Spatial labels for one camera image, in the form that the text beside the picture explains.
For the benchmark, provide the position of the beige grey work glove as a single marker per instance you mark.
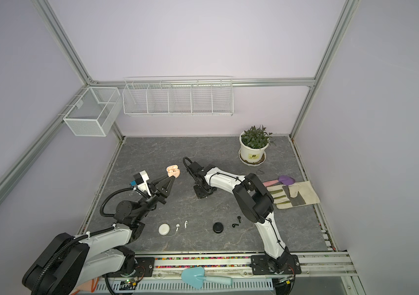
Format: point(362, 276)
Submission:
point(295, 195)

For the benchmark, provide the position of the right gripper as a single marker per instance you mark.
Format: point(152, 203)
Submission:
point(198, 193)

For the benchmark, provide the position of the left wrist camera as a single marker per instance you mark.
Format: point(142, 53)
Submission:
point(140, 183)

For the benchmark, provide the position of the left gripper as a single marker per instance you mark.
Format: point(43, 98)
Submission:
point(158, 191)

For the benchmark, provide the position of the potted green plant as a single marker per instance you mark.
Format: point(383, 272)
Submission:
point(253, 143)

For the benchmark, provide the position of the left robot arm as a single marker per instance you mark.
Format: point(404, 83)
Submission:
point(69, 261)

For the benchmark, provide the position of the red white garden glove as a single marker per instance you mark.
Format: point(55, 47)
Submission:
point(89, 286)

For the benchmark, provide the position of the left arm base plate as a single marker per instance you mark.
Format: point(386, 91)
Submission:
point(142, 267)

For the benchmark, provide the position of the pink earbud charging case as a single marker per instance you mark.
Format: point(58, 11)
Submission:
point(173, 171)

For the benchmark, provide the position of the teal garden trowel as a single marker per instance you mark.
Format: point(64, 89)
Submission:
point(195, 277)

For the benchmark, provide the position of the purple pink garden scoop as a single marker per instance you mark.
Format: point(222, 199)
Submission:
point(284, 180)

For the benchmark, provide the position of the black earbud charging case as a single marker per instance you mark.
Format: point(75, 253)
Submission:
point(218, 227)

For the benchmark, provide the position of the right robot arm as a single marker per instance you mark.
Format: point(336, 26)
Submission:
point(256, 204)

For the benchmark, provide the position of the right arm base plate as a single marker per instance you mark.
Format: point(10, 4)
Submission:
point(287, 264)

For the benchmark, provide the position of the long white wire basket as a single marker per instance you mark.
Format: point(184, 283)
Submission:
point(178, 96)

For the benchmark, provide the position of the small white mesh basket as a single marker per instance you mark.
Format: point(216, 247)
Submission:
point(95, 112)

